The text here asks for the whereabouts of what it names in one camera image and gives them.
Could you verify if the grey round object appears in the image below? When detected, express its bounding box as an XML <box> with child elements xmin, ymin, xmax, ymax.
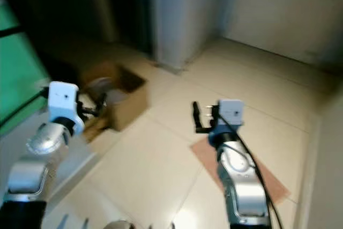
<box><xmin>88</xmin><ymin>77</ymin><xmax>114</xmax><ymax>104</ymax></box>

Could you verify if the brown flat cardboard sheet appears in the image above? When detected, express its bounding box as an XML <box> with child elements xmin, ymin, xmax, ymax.
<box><xmin>190</xmin><ymin>135</ymin><xmax>292</xmax><ymax>206</ymax></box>

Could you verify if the brown cardboard box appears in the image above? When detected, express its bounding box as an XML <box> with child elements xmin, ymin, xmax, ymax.
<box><xmin>78</xmin><ymin>62</ymin><xmax>150</xmax><ymax>134</ymax></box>

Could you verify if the green screen backdrop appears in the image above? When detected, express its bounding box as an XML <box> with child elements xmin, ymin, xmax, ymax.
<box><xmin>0</xmin><ymin>0</ymin><xmax>52</xmax><ymax>134</ymax></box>

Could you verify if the black tape strip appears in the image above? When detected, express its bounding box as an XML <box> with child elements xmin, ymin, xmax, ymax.
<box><xmin>0</xmin><ymin>25</ymin><xmax>18</xmax><ymax>38</ymax></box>

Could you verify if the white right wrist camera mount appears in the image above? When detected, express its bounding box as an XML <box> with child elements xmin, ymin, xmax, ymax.
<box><xmin>217</xmin><ymin>99</ymin><xmax>246</xmax><ymax>133</ymax></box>

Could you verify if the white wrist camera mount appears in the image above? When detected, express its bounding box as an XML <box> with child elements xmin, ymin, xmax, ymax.
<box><xmin>217</xmin><ymin>99</ymin><xmax>246</xmax><ymax>133</ymax></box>
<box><xmin>47</xmin><ymin>81</ymin><xmax>86</xmax><ymax>134</ymax></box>

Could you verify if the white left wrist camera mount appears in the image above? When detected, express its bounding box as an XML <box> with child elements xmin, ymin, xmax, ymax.
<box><xmin>47</xmin><ymin>81</ymin><xmax>86</xmax><ymax>134</ymax></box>

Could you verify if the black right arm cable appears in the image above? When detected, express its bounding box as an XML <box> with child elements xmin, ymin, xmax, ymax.
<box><xmin>220</xmin><ymin>112</ymin><xmax>285</xmax><ymax>229</ymax></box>

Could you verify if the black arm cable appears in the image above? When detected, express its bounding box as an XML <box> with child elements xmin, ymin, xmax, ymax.
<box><xmin>0</xmin><ymin>91</ymin><xmax>52</xmax><ymax>129</ymax></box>
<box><xmin>220</xmin><ymin>112</ymin><xmax>285</xmax><ymax>229</ymax></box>

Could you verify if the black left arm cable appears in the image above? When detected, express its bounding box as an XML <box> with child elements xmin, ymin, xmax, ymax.
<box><xmin>0</xmin><ymin>91</ymin><xmax>52</xmax><ymax>129</ymax></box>

